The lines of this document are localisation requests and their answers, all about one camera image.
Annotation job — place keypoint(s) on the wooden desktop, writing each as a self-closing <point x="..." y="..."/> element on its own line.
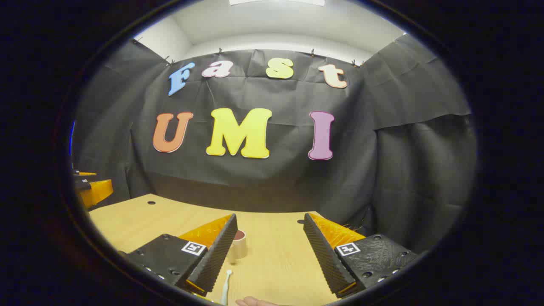
<point x="276" y="263"/>

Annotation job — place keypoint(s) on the black backdrop cloth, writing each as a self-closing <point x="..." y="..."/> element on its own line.
<point x="276" y="182"/>

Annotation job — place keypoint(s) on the blue lit screen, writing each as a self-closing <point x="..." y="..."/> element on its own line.
<point x="71" y="138"/>

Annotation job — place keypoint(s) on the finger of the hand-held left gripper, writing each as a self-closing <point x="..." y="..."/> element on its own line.
<point x="97" y="192"/>

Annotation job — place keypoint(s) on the white toothbrush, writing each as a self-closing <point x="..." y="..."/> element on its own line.
<point x="226" y="282"/>

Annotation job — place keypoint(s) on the beige cup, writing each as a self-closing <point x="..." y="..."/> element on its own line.
<point x="240" y="248"/>

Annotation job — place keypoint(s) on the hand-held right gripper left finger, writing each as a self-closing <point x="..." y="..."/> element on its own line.
<point x="216" y="259"/>

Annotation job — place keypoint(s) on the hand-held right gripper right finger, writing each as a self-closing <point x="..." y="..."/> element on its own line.
<point x="325" y="259"/>

